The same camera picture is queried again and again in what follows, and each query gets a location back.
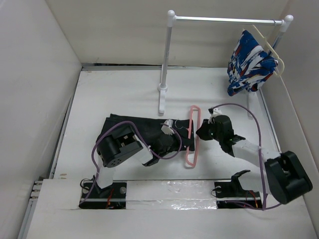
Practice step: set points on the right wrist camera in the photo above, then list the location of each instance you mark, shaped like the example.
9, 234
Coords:
214, 112

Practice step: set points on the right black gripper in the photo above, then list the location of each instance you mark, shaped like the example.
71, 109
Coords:
203, 128

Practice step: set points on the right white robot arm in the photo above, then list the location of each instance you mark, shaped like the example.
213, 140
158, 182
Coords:
284, 175

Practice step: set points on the cream plastic hanger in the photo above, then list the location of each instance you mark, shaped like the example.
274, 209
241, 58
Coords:
281, 66

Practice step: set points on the blue white patterned garment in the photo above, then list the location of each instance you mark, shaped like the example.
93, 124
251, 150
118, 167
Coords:
249, 66

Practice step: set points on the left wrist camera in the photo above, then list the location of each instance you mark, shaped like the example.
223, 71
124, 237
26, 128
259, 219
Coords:
166, 127

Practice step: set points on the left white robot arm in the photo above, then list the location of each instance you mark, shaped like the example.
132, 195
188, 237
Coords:
123, 141

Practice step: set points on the white metal clothes rack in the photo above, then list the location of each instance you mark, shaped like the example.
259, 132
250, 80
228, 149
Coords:
172, 18

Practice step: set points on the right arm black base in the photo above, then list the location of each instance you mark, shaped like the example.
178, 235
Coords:
229, 194

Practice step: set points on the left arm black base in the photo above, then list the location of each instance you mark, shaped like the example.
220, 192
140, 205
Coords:
110, 198

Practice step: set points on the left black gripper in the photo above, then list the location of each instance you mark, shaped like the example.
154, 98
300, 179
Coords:
177, 139

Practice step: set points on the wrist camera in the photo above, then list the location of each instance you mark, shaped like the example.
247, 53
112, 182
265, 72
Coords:
214, 112
166, 127

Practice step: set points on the black trousers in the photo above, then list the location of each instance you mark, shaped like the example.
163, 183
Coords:
151, 128

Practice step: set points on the pink plastic hanger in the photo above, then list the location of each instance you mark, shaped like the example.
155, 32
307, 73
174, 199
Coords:
191, 156

